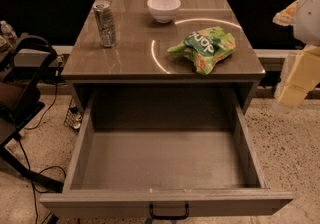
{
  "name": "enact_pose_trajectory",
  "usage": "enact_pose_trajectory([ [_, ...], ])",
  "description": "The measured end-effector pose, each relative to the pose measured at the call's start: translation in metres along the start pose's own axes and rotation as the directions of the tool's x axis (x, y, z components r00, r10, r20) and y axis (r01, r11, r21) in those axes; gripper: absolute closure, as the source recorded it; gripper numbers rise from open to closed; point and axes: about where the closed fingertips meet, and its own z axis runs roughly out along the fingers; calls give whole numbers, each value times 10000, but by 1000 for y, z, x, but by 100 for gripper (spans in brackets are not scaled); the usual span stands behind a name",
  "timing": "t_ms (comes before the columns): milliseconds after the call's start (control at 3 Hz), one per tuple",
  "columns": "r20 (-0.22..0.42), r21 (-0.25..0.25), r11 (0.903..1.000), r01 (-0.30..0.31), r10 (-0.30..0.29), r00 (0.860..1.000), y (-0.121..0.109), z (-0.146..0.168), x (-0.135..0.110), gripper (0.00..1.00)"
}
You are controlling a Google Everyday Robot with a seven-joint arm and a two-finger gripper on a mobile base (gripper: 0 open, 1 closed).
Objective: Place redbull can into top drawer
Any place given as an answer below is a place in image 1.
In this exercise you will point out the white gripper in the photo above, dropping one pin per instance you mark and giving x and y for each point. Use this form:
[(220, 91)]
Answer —
[(309, 18)]

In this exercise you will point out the silver redbull can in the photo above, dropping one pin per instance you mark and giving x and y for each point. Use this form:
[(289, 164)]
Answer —
[(105, 23)]

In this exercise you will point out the open grey top drawer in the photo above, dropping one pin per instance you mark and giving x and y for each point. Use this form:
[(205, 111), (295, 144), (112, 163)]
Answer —
[(166, 146)]

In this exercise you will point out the green chip bag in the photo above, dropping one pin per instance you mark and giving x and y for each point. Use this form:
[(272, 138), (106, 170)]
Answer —
[(205, 48)]

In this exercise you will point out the white bowl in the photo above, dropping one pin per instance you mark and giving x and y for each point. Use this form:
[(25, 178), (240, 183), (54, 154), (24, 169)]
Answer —
[(163, 11)]

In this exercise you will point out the grey wooden cabinet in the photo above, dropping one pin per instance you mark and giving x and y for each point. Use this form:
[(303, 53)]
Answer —
[(140, 54)]

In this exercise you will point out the plastic water bottle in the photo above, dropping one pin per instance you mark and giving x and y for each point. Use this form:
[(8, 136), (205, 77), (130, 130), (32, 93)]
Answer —
[(8, 32)]

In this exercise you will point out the black drawer handle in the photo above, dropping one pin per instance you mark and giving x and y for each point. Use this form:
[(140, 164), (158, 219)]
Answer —
[(169, 213)]

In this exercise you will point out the black stand frame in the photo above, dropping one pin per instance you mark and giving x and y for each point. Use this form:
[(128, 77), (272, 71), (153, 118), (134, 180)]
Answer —
[(20, 103)]

